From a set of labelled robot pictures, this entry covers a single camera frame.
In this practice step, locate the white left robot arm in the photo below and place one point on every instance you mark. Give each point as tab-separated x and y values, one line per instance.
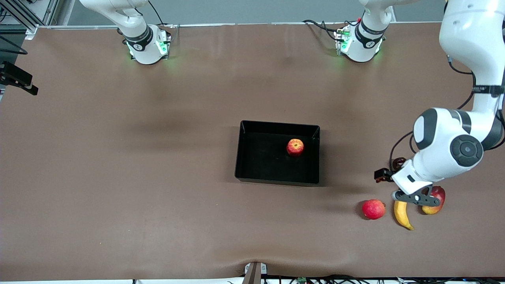
446	146

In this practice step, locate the red yellow apple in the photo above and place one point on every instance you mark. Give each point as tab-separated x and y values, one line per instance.
295	147

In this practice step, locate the yellow banana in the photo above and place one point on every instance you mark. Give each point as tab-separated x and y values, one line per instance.
402	217

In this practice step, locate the small green circuit board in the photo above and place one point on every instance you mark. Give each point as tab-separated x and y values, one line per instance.
302	280

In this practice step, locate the black plastic box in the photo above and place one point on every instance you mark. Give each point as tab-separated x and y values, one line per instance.
260	157

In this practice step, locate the red pomegranate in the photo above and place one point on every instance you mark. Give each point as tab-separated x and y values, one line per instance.
373	209

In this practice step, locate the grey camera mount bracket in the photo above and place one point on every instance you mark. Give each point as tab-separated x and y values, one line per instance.
254	274

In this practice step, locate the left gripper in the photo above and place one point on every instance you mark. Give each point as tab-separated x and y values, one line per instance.
382	175

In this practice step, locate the red yellow mango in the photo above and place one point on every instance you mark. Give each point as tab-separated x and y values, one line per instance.
432	210

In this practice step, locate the aluminium frame with diagonal bars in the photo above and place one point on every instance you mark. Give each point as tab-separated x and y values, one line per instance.
50	12

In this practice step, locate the dark purple plum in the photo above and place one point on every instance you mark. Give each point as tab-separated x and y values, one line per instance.
400	161

